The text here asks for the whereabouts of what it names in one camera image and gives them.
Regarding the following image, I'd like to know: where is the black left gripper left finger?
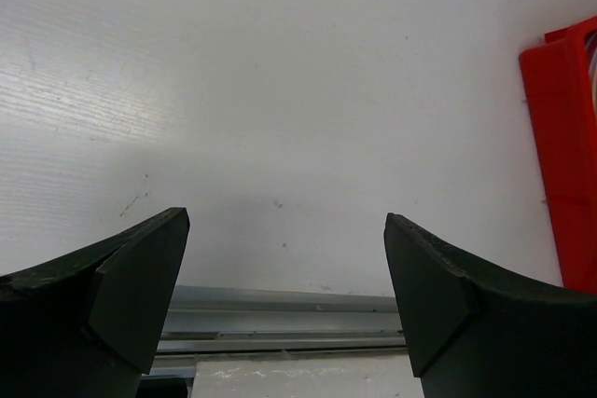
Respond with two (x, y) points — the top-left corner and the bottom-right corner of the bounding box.
(1, 207), (190, 397)

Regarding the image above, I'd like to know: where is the aluminium table frame rail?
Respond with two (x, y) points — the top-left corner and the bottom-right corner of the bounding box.
(150, 286), (406, 380)

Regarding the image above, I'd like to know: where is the red plastic bin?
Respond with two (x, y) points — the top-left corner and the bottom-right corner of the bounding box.
(519, 18), (596, 294)

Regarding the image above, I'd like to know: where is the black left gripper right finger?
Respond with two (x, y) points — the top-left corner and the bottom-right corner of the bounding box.
(383, 213), (596, 397)

